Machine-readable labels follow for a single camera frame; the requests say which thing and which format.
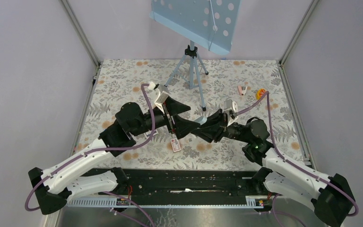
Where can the yellow red small toy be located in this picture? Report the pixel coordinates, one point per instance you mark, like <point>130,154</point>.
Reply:
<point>260,93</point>

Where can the floral patterned table mat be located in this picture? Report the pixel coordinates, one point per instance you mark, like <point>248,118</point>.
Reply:
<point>119,82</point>

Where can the red white staple box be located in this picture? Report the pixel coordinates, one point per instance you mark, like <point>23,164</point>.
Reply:
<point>175,145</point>

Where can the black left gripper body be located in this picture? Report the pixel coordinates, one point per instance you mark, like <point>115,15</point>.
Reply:
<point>161,118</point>

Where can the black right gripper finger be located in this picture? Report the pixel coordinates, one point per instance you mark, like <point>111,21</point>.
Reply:
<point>214,119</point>
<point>208,134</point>

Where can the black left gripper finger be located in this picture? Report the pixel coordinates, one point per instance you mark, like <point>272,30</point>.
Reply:
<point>175,107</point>
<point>182,127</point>

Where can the pink mini stapler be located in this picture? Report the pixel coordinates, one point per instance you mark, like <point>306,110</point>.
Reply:
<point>242,90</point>

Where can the blue playing card box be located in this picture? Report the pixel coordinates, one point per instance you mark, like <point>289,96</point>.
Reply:
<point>150,133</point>

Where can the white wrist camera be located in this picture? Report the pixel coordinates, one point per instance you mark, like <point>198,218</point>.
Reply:
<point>231,109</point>
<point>159,94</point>

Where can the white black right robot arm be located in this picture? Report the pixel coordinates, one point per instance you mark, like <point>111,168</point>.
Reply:
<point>329,197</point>

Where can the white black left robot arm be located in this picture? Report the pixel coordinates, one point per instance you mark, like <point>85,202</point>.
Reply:
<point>54,187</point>

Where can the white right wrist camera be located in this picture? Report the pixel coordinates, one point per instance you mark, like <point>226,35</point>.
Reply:
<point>231,109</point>

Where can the grey cable duct strip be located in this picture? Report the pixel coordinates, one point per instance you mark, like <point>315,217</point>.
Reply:
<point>173,201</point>

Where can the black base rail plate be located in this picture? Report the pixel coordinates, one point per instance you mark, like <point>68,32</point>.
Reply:
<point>151,182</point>

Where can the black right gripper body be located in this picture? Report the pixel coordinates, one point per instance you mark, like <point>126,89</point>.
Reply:
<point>233,131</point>

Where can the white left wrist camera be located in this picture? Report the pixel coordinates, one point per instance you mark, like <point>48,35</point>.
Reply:
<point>159,94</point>

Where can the blue music stand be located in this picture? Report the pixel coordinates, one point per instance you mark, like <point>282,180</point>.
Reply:
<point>206,23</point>

